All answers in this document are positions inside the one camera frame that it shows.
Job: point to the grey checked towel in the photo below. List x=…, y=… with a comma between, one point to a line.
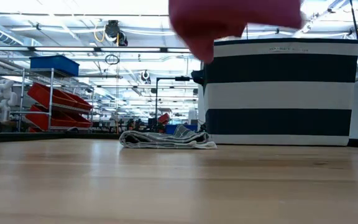
x=166, y=141

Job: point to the magenta towel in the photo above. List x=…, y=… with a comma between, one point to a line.
x=228, y=15

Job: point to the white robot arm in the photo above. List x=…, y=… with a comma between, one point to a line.
x=2, y=93

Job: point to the red crate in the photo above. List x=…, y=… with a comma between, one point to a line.
x=164, y=119

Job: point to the blue crate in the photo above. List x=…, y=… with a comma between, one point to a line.
x=171, y=129

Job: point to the navy white striped basket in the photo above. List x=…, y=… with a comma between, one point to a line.
x=278, y=96

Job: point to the red shelf bin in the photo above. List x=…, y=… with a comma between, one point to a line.
x=57, y=119
x=51, y=96

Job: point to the metal shelf rack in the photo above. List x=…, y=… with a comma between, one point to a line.
x=51, y=93

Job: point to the blue storage bin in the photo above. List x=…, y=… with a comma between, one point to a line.
x=54, y=65

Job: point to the black table frame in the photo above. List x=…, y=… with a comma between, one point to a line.
x=42, y=137

